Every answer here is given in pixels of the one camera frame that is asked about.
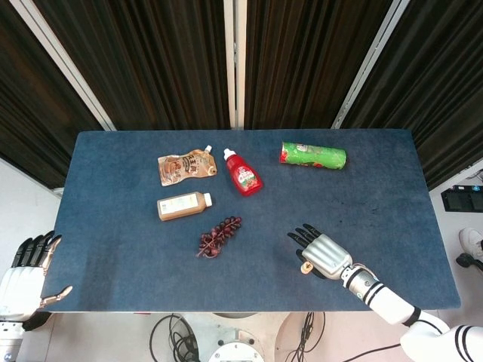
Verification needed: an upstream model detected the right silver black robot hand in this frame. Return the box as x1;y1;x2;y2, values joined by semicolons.
287;222;354;282

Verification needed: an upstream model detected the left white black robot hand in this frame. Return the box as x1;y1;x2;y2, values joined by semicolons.
0;230;73;322

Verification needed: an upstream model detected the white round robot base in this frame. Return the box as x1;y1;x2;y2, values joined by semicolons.
183;311;290;362

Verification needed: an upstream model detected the green chip can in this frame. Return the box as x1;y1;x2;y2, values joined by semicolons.
278;140;347;171

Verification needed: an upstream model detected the purple plastic grape bunch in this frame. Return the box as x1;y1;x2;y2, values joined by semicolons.
195;215;243;259

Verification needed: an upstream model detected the red ketchup bottle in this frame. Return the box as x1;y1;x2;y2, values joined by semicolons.
223;147;264;198

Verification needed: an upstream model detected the blue velvet table cloth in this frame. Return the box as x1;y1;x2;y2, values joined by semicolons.
37;129;462;314

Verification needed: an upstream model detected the black chair caster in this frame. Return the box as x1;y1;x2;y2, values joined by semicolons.
455;252;483;271

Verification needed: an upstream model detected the black electronic device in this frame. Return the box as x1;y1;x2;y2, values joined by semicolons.
440;183;483;213

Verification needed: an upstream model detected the orange juice bottle white cap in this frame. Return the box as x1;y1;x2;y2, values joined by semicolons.
156;191;214;222

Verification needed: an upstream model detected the brown spouted drink pouch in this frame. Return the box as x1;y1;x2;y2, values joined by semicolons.
157;144;219;188

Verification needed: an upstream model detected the dark brown pleated curtain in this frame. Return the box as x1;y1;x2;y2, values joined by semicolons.
33;0;231;131
341;0;483;192
0;0;106;189
243;0;393;131

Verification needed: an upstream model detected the black hanging cable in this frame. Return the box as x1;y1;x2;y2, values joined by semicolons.
288;311;326;362

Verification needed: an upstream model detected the black coiled cable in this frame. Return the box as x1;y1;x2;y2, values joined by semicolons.
149;312;199;362

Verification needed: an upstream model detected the white divider frame post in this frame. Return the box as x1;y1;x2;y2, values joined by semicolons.
331;0;407;130
9;0;116;132
223;0;247;131

